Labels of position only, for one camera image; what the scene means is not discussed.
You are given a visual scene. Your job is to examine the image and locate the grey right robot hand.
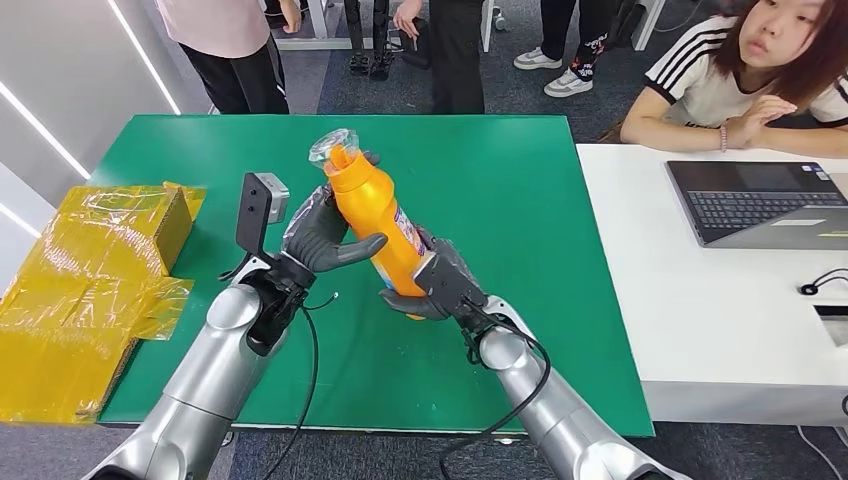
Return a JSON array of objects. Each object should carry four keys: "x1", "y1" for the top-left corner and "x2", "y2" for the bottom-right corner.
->
[{"x1": 378, "y1": 228, "x2": 492, "y2": 323}]

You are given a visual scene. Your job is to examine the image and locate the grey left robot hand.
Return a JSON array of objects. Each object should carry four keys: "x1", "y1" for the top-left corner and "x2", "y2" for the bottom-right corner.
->
[{"x1": 283, "y1": 150, "x2": 389, "y2": 274}]

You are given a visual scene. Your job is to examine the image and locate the orange plastic bottle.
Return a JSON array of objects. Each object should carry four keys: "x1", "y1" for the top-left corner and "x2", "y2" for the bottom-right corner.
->
[{"x1": 308, "y1": 128, "x2": 435, "y2": 299}]

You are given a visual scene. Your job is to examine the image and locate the green table mat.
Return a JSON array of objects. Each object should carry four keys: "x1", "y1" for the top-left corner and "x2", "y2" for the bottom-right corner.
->
[{"x1": 89, "y1": 113, "x2": 656, "y2": 440}]

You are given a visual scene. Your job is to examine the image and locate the standing person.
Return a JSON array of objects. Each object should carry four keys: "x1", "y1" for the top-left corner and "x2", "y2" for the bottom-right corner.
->
[
  {"x1": 513, "y1": 0, "x2": 621, "y2": 99},
  {"x1": 392, "y1": 0, "x2": 488, "y2": 115},
  {"x1": 155, "y1": 0, "x2": 303, "y2": 116}
]

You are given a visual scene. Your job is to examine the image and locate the black robot legs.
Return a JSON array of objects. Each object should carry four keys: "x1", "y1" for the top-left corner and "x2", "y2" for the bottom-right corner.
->
[{"x1": 344, "y1": 0, "x2": 399, "y2": 82}]

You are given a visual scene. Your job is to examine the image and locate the black handheld device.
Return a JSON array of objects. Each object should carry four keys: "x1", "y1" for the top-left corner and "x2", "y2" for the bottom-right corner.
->
[{"x1": 399, "y1": 18, "x2": 432, "y2": 71}]

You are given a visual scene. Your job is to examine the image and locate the yellow taped cardboard box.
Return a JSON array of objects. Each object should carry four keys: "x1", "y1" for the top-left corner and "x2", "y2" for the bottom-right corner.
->
[{"x1": 0, "y1": 180, "x2": 207, "y2": 426}]

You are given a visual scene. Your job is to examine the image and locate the white desk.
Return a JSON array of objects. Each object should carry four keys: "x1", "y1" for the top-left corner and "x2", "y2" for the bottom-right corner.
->
[{"x1": 574, "y1": 142, "x2": 848, "y2": 429}]

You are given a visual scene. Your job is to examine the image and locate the dark grey laptop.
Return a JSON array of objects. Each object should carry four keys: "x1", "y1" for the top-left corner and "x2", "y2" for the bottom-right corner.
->
[{"x1": 665, "y1": 158, "x2": 848, "y2": 252}]

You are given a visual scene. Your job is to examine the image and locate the seated person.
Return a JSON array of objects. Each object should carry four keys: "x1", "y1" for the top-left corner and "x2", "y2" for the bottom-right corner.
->
[{"x1": 599, "y1": 0, "x2": 848, "y2": 159}]

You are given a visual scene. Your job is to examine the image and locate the white desk leg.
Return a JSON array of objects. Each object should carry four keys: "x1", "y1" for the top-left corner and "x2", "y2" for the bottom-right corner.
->
[{"x1": 631, "y1": 0, "x2": 667, "y2": 51}]

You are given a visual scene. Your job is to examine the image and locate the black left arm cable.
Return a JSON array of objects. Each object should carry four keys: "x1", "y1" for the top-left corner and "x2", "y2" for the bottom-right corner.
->
[{"x1": 261, "y1": 291, "x2": 339, "y2": 480}]

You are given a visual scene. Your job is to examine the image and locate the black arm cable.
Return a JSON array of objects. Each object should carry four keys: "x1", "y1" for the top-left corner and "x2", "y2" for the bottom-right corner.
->
[
  {"x1": 437, "y1": 301, "x2": 552, "y2": 480},
  {"x1": 261, "y1": 291, "x2": 339, "y2": 480}
]

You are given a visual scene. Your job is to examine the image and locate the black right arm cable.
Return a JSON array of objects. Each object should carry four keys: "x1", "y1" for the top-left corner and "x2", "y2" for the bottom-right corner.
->
[{"x1": 437, "y1": 301, "x2": 552, "y2": 480}]

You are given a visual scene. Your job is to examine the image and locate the white metal frame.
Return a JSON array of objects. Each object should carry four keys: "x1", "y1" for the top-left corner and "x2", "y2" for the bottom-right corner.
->
[{"x1": 271, "y1": 0, "x2": 354, "y2": 52}]

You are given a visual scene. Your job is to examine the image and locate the black cable on desk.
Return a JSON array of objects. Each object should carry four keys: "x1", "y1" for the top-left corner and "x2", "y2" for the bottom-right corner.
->
[{"x1": 799, "y1": 268, "x2": 848, "y2": 297}]

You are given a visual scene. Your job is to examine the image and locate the white floor cable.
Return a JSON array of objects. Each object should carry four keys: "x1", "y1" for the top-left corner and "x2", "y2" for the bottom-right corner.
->
[{"x1": 798, "y1": 423, "x2": 848, "y2": 480}]

